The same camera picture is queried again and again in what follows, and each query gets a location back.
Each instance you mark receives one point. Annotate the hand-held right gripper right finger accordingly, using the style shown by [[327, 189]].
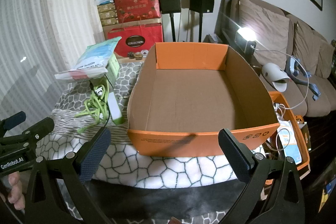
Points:
[[236, 155]]

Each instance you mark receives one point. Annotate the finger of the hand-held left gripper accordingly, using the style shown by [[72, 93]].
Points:
[[39, 127], [15, 119]]

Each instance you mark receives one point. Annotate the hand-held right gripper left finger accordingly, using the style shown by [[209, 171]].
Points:
[[94, 153]]

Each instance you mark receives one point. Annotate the white green power bank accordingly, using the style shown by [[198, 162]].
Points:
[[114, 108]]

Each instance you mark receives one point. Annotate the green tissue box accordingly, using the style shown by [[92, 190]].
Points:
[[114, 67]]

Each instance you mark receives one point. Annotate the face mask pack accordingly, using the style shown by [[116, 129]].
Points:
[[92, 56]]

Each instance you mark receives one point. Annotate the person's left hand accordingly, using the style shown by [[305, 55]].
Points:
[[15, 192]]

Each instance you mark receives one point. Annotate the white blue mask packet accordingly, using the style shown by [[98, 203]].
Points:
[[291, 148]]

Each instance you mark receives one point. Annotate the grey white patterned blanket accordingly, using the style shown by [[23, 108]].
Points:
[[170, 169]]

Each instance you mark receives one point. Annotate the orange plastic basket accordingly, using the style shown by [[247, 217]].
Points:
[[303, 150]]

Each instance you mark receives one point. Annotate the brown sofa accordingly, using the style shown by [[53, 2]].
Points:
[[302, 98]]

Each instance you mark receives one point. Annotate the white neck massager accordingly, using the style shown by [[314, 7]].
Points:
[[273, 73]]

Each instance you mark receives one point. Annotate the blue yellow packet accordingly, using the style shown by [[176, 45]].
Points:
[[326, 190]]

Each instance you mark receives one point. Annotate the blue grey neck massager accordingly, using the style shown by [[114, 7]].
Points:
[[290, 64]]

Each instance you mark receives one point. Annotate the white curtain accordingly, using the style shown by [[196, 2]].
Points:
[[47, 16]]

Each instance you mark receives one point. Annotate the lit portable lamp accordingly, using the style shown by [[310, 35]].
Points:
[[245, 37]]

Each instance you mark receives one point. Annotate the red collection gift box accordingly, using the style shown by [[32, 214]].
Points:
[[136, 35]]

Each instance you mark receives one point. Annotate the gold flat box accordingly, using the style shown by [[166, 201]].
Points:
[[107, 14], [106, 8], [109, 22]]

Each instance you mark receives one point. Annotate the large brown cushion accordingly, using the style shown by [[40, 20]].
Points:
[[262, 29]]

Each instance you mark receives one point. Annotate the red floral gift bag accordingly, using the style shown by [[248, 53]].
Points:
[[136, 3]]

